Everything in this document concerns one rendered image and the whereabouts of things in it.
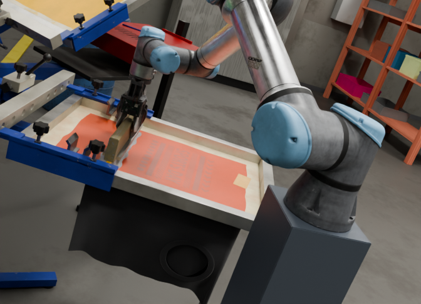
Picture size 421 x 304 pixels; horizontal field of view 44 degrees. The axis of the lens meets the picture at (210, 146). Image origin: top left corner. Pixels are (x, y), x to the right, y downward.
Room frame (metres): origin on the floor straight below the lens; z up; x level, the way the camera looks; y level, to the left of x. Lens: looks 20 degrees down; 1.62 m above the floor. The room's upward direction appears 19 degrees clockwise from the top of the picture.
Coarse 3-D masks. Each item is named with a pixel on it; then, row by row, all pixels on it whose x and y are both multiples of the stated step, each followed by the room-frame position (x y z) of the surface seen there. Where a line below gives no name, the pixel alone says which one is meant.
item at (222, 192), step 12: (72, 132) 1.55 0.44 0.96; (60, 144) 1.43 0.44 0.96; (84, 144) 1.49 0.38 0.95; (96, 156) 1.44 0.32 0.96; (132, 156) 1.53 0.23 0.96; (120, 168) 1.41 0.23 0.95; (132, 168) 1.44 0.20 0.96; (156, 180) 1.42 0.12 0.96; (216, 180) 1.57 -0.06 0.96; (192, 192) 1.42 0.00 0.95; (216, 192) 1.47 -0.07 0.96; (228, 192) 1.50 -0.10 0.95; (240, 192) 1.54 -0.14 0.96; (228, 204) 1.42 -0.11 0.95; (240, 204) 1.45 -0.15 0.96
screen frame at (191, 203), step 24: (72, 96) 1.79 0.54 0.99; (48, 120) 1.50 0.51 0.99; (144, 120) 1.83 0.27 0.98; (216, 144) 1.84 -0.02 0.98; (264, 168) 1.73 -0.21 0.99; (144, 192) 1.29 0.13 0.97; (168, 192) 1.29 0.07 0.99; (264, 192) 1.52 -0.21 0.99; (216, 216) 1.30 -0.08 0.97; (240, 216) 1.30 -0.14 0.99
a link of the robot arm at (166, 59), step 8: (152, 40) 1.50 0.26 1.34; (160, 40) 1.51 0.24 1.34; (144, 48) 1.49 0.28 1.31; (152, 48) 1.46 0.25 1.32; (160, 48) 1.44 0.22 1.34; (168, 48) 1.44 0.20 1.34; (176, 48) 1.48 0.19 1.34; (184, 48) 1.51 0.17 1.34; (144, 56) 1.49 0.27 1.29; (152, 56) 1.43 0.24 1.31; (160, 56) 1.41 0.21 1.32; (168, 56) 1.42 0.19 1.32; (176, 56) 1.44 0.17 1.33; (184, 56) 1.48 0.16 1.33; (152, 64) 1.44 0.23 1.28; (160, 64) 1.41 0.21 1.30; (168, 64) 1.43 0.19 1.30; (176, 64) 1.44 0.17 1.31; (184, 64) 1.48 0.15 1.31; (160, 72) 1.43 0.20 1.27; (168, 72) 1.43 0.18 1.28; (176, 72) 1.49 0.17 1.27; (184, 72) 1.49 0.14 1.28
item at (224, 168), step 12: (84, 120) 1.68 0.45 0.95; (96, 120) 1.72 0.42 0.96; (108, 120) 1.76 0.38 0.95; (84, 132) 1.58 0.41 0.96; (96, 132) 1.62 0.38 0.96; (108, 132) 1.65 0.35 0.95; (144, 132) 1.77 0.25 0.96; (144, 144) 1.66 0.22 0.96; (168, 144) 1.73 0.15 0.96; (180, 144) 1.78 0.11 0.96; (204, 156) 1.74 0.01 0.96; (216, 156) 1.78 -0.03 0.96; (216, 168) 1.67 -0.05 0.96; (228, 168) 1.71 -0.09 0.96; (240, 168) 1.75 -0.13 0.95; (228, 180) 1.60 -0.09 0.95
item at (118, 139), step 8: (128, 120) 1.55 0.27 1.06; (120, 128) 1.46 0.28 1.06; (128, 128) 1.50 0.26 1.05; (112, 136) 1.38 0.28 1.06; (120, 136) 1.40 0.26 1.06; (128, 136) 1.55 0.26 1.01; (112, 144) 1.37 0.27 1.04; (120, 144) 1.42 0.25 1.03; (112, 152) 1.37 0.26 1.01; (112, 160) 1.37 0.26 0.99
